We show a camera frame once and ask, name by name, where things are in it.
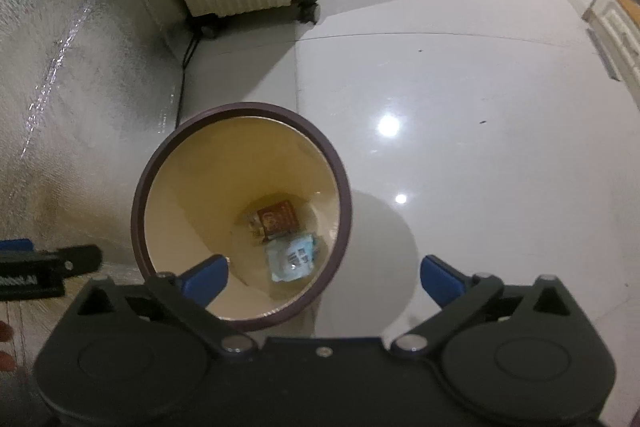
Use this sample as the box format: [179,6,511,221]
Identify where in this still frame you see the beige trash bin brown rim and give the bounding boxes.
[131,103,352,334]

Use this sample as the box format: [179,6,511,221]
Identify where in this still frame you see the black cable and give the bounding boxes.
[181,24,202,68]

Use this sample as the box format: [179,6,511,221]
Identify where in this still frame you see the low white drawer cabinet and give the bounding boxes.
[582,0,640,100]

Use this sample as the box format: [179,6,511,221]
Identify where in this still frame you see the blue white plastic packet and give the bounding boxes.
[264,232,322,283]

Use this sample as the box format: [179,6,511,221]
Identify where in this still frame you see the person's left hand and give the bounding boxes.
[0,321,19,373]

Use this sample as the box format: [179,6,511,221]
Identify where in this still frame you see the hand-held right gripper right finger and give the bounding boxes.
[389,255,583,360]

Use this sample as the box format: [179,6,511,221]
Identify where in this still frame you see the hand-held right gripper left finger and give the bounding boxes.
[75,255,261,360]

